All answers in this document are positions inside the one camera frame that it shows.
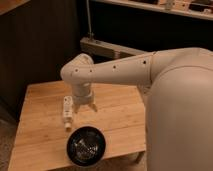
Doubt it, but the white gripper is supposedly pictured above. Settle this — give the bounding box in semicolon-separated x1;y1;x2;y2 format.
72;93;98;114

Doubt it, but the white plastic bottle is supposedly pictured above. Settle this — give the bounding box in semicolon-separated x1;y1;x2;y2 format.
62;96;73;130

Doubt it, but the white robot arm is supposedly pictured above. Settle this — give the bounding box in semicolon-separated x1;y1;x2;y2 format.
60;47;213;171

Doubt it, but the black ceramic bowl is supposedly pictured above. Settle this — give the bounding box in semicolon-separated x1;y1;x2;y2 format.
66;126;106;167

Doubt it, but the wooden table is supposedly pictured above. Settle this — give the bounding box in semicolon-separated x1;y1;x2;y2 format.
8;81;146;171

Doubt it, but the grey metal beam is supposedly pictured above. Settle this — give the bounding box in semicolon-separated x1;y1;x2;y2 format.
80;37;144;59

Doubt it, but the metal pole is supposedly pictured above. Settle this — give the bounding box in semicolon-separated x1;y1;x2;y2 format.
86;0;94;41

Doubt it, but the wooden shelf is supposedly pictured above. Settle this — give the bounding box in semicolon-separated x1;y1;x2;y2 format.
93;0;213;21

